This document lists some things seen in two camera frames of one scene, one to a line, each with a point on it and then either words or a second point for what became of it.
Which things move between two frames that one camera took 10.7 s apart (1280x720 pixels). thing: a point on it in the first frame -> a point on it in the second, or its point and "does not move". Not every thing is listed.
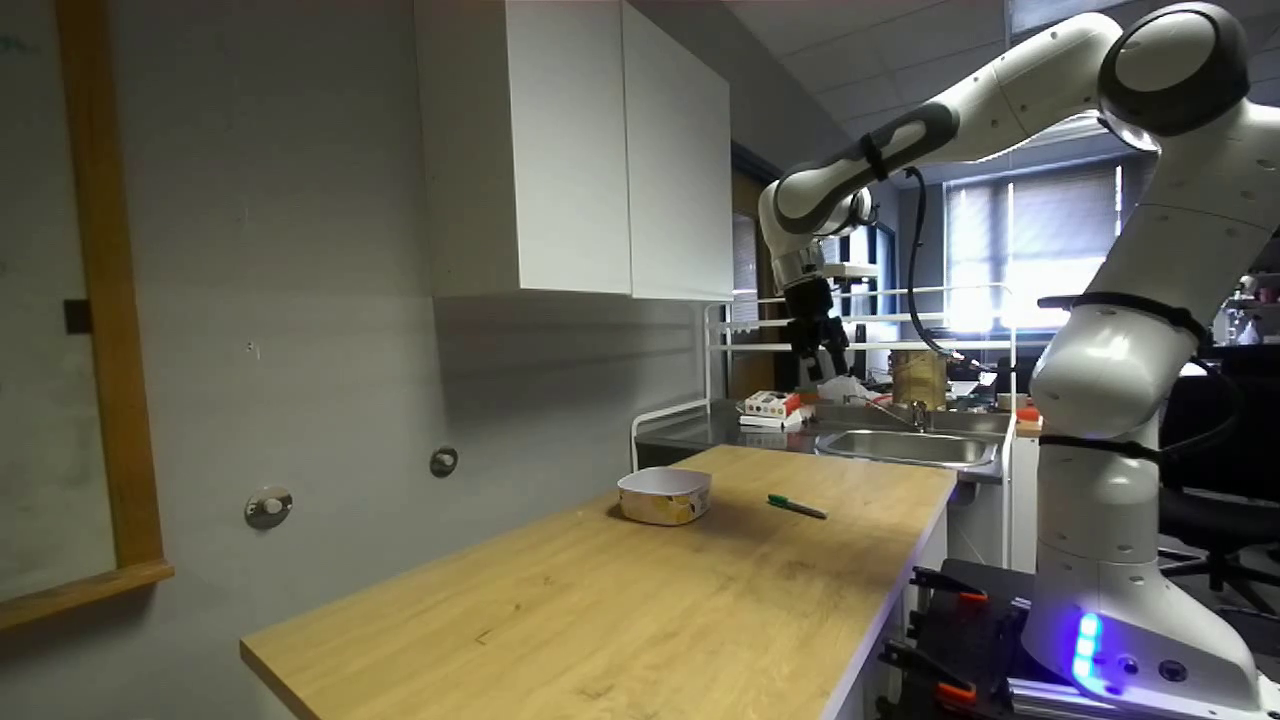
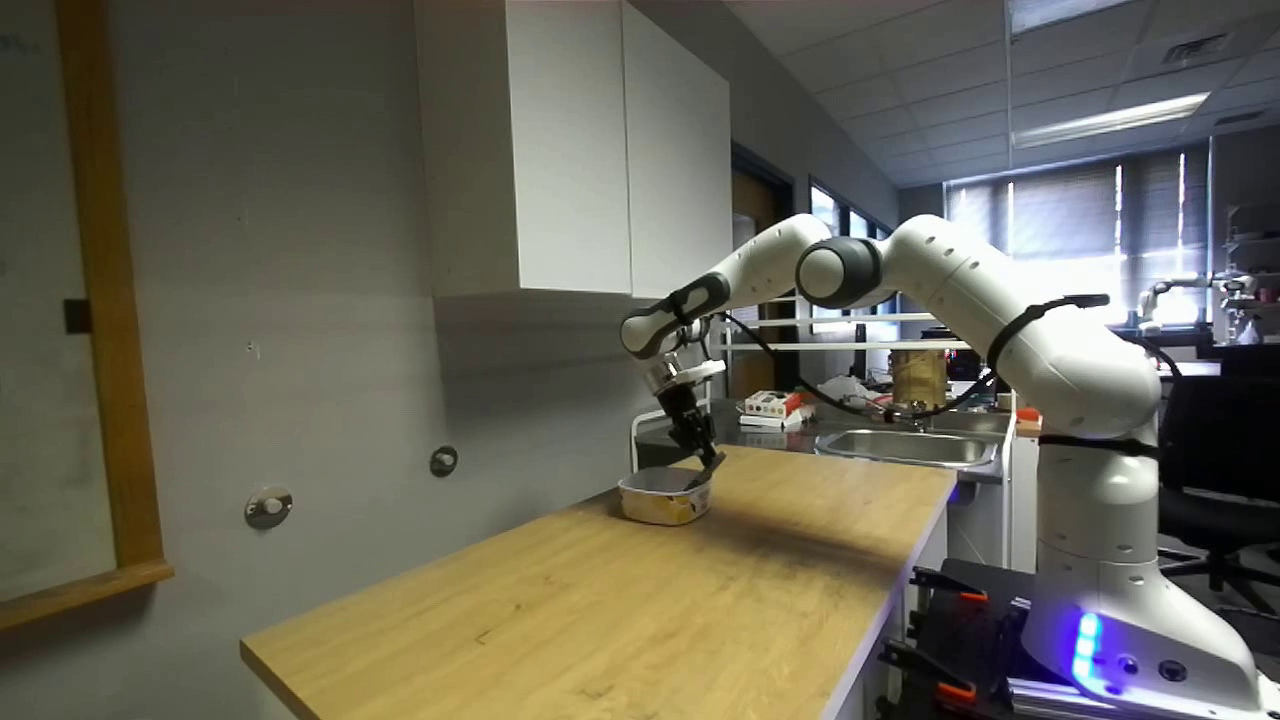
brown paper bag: (916, 376) does not move
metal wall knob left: (270, 508) does not move
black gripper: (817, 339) -> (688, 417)
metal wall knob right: (443, 461) does not move
